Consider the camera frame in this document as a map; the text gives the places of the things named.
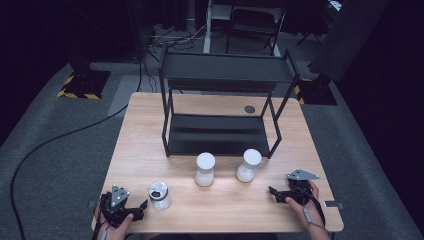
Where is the black folding chair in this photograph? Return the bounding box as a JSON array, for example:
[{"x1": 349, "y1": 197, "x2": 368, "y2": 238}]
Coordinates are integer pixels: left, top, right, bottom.
[{"x1": 225, "y1": 4, "x2": 288, "y2": 57}]

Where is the black two-tier metal rack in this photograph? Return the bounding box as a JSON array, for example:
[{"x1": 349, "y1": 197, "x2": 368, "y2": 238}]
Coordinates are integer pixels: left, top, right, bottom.
[{"x1": 157, "y1": 41, "x2": 301, "y2": 160}]

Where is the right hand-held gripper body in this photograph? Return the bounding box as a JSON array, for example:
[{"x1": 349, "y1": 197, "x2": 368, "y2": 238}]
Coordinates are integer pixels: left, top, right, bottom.
[{"x1": 281, "y1": 168, "x2": 320, "y2": 206}]

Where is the white metal stand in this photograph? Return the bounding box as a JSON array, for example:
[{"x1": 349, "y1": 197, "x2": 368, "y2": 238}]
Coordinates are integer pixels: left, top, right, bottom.
[{"x1": 202, "y1": 0, "x2": 235, "y2": 55}]

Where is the long black floor cable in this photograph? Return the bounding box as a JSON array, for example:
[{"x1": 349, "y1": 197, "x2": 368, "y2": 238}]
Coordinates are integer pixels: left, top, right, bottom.
[{"x1": 9, "y1": 54, "x2": 145, "y2": 240}]

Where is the grey cable on left gripper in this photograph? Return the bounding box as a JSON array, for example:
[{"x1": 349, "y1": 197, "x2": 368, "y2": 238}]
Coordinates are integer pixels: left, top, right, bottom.
[{"x1": 96, "y1": 219, "x2": 110, "y2": 240}]

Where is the dark grey curtain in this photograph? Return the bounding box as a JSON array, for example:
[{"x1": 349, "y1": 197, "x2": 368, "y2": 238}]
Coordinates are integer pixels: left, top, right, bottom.
[{"x1": 309, "y1": 0, "x2": 390, "y2": 83}]

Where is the grey cable on right gripper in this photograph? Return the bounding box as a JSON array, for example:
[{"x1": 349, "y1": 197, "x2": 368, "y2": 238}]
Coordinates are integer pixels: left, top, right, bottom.
[{"x1": 293, "y1": 185, "x2": 331, "y2": 234}]

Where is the white shaker bottle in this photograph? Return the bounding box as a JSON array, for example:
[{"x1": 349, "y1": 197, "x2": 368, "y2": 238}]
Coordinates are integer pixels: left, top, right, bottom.
[
  {"x1": 235, "y1": 148, "x2": 263, "y2": 184},
  {"x1": 194, "y1": 152, "x2": 217, "y2": 188}
]

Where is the grey cable on gripper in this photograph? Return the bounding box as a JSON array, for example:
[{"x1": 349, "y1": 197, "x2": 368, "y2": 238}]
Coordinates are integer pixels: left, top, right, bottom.
[
  {"x1": 96, "y1": 219, "x2": 110, "y2": 240},
  {"x1": 293, "y1": 185, "x2": 331, "y2": 234}
]

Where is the person's right hand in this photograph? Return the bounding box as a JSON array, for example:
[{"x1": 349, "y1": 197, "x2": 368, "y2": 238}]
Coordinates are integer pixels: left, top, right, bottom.
[{"x1": 284, "y1": 180, "x2": 330, "y2": 234}]

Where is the grey tape marker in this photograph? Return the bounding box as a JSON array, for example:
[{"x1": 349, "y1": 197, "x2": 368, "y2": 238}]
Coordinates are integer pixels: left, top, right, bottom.
[{"x1": 323, "y1": 200, "x2": 344, "y2": 211}]

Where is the bundle of floor cables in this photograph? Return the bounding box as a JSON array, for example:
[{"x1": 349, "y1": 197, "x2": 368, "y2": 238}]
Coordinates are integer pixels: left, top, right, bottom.
[{"x1": 146, "y1": 23, "x2": 208, "y2": 52}]

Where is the clear jar with metal lid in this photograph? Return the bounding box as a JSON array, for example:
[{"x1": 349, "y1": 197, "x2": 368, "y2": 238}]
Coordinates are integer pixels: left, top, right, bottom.
[{"x1": 147, "y1": 180, "x2": 172, "y2": 212}]

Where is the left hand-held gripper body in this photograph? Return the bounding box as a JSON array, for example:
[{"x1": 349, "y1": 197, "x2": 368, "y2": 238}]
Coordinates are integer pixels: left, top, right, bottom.
[{"x1": 99, "y1": 184, "x2": 145, "y2": 230}]

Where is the yellow-black striped stand base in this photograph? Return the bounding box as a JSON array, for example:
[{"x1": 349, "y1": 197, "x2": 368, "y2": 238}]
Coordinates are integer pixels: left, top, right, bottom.
[
  {"x1": 294, "y1": 77, "x2": 338, "y2": 107},
  {"x1": 56, "y1": 69, "x2": 112, "y2": 101}
]

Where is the person's left hand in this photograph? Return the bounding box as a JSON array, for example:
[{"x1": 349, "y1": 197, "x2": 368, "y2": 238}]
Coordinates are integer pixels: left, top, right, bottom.
[{"x1": 94, "y1": 205, "x2": 135, "y2": 240}]

